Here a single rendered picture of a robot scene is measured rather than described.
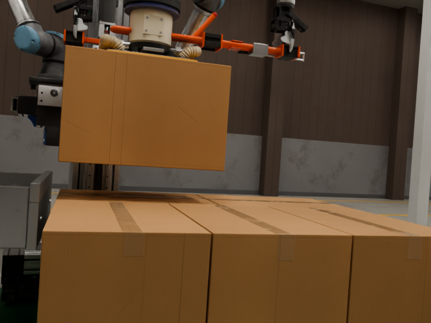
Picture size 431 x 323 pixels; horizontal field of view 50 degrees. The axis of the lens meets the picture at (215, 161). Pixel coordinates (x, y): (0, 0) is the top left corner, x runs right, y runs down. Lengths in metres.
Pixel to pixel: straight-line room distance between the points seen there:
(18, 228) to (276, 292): 0.82
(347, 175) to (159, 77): 8.26
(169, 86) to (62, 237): 0.80
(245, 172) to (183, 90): 6.92
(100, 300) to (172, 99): 0.83
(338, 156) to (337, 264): 8.34
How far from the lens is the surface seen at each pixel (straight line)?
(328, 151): 9.48
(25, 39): 2.32
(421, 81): 4.67
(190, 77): 1.75
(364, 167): 10.02
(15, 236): 1.59
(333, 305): 1.35
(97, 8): 2.69
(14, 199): 1.57
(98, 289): 1.15
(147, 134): 1.70
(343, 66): 9.79
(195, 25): 2.51
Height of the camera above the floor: 0.74
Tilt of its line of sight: 1 degrees down
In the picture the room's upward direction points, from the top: 4 degrees clockwise
